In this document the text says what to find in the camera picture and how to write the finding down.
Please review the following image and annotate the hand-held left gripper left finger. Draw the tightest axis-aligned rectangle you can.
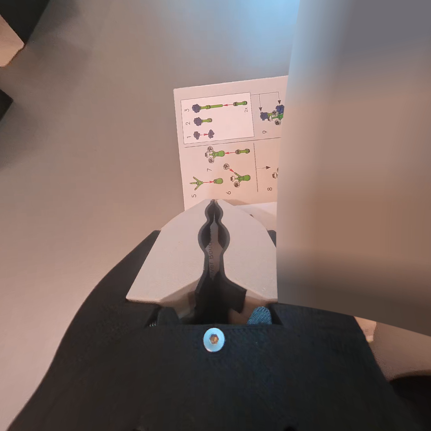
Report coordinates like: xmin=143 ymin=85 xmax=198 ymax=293
xmin=125 ymin=199 xmax=216 ymax=319

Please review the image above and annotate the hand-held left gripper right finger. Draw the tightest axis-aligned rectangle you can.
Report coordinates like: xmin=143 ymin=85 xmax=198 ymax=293
xmin=211 ymin=199 xmax=278 ymax=324

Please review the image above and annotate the white lego instruction booklet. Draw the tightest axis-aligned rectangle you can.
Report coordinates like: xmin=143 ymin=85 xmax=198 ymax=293
xmin=173 ymin=76 xmax=289 ymax=280

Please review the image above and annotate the black object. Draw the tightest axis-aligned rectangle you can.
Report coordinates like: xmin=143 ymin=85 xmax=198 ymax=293
xmin=0 ymin=88 xmax=15 ymax=120

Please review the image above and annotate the beige box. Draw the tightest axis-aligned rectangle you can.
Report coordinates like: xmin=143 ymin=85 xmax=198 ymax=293
xmin=0 ymin=13 xmax=26 ymax=68

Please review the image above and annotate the black divider panel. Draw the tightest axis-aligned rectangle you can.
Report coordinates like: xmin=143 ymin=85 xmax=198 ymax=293
xmin=0 ymin=0 xmax=48 ymax=36

